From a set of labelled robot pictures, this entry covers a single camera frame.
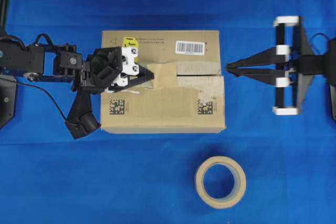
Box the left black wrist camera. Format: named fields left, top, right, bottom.
left=65, top=89, right=101, bottom=139

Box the beige masking tape roll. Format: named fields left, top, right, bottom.
left=194, top=156, right=247, bottom=209

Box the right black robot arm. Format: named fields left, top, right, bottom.
left=226, top=16, right=335, bottom=119

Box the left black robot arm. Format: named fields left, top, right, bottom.
left=1, top=34, right=154, bottom=94

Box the brown cardboard box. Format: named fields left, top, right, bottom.
left=100, top=30, right=226, bottom=133

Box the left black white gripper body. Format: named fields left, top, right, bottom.
left=73, top=46, right=139, bottom=94

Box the left black camera cable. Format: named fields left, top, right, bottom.
left=15, top=81, right=69, bottom=125

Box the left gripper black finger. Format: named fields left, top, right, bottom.
left=106, top=76, right=154, bottom=93
left=133, top=64, right=154, bottom=80

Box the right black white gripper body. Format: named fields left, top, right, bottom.
left=272, top=16, right=314, bottom=115

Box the beige tape strip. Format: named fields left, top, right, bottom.
left=140, top=62, right=178, bottom=89

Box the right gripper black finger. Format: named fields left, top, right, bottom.
left=226, top=45, right=290, bottom=69
left=227, top=68, right=290, bottom=88

